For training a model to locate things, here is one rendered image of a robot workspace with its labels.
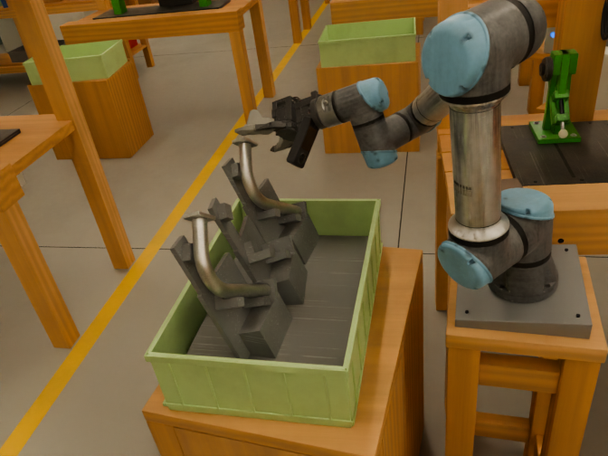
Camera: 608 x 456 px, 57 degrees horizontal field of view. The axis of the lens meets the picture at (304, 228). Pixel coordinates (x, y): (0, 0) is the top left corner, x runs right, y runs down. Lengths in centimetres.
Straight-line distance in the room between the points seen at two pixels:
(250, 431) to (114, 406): 134
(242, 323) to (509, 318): 58
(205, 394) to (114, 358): 151
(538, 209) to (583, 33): 99
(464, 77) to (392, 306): 69
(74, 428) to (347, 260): 143
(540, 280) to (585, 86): 100
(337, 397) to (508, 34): 71
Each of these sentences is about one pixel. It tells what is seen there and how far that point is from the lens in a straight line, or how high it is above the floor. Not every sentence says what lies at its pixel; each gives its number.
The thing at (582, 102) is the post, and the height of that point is 95.
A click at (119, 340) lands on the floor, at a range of 278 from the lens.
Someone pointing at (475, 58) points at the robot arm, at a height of 147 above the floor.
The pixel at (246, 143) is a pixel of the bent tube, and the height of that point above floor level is 119.
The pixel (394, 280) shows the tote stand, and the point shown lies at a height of 79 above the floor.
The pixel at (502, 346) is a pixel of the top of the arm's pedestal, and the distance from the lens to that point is 129.
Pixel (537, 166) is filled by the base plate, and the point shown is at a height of 90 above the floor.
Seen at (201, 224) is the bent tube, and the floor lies 118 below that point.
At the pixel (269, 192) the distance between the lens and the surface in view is 151.
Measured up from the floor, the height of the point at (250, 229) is 102.
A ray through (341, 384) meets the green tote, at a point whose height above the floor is 92.
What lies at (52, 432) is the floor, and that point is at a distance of 254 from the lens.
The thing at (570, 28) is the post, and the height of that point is 120.
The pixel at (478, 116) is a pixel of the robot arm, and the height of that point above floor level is 136.
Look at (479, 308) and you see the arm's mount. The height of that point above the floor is 88.
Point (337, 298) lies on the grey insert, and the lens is 138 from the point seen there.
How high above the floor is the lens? 174
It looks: 33 degrees down
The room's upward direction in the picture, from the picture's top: 8 degrees counter-clockwise
